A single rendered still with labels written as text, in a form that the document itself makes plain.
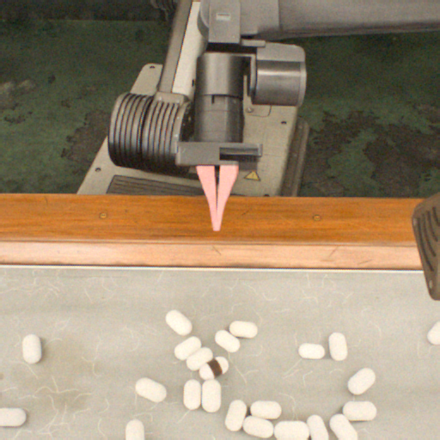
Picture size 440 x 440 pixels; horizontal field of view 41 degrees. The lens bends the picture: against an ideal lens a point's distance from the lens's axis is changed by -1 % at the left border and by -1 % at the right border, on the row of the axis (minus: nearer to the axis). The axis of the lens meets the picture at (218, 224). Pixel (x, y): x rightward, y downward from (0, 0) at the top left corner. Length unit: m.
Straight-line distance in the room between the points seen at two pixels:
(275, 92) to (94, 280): 0.34
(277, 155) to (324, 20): 0.67
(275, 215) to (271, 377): 0.24
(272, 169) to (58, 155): 1.00
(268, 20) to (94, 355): 0.45
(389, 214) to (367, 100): 1.51
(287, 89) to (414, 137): 1.56
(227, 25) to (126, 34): 2.02
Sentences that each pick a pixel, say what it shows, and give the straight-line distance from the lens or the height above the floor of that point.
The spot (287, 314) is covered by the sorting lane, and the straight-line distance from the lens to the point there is 0.77.
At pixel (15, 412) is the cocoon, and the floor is 0.76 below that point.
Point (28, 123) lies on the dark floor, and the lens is 2.29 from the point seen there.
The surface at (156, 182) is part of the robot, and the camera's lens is 1.29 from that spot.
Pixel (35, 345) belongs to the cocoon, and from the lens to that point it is 0.75.
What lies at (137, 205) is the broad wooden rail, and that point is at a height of 0.76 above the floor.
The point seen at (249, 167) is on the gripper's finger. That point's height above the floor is 0.90.
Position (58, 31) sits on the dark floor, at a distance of 2.78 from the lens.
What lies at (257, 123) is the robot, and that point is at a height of 0.47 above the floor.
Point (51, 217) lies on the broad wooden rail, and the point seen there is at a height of 0.76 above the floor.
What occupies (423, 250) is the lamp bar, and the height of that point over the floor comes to 1.05.
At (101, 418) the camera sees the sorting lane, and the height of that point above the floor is 0.74.
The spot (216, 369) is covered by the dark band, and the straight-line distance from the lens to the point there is 0.70.
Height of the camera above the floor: 1.39
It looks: 49 degrees down
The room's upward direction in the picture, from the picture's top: straight up
